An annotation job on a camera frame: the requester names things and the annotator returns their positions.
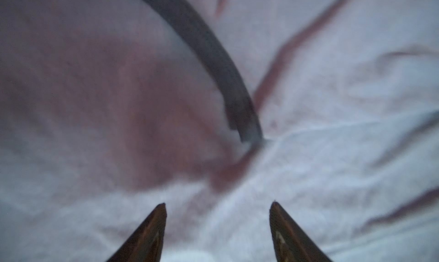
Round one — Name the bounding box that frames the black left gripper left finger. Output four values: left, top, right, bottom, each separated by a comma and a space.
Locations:
107, 203, 167, 262

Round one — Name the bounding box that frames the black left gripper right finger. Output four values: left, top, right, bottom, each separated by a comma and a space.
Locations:
269, 201, 332, 262

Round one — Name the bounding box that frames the grey-blue tank top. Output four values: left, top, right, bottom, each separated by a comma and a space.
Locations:
1, 0, 439, 262

